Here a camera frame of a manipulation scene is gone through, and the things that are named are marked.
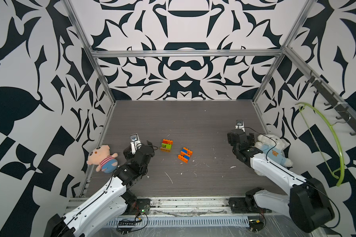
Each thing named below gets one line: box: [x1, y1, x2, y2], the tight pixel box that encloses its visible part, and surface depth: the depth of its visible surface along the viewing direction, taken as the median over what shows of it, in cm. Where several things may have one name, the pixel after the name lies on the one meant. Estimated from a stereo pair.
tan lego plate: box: [160, 147, 171, 153], surface depth 94 cm
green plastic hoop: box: [294, 102, 346, 188], surface depth 63 cm
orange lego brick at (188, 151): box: [182, 147, 193, 156], surface depth 93 cm
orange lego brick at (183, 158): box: [178, 154, 189, 164], surface depth 91 cm
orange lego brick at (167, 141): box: [162, 138, 174, 145], surface depth 98 cm
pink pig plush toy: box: [86, 144, 119, 174], surface depth 85 cm
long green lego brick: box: [161, 143, 173, 150], surface depth 96 cm
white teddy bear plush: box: [254, 133, 293, 167], surface depth 86 cm
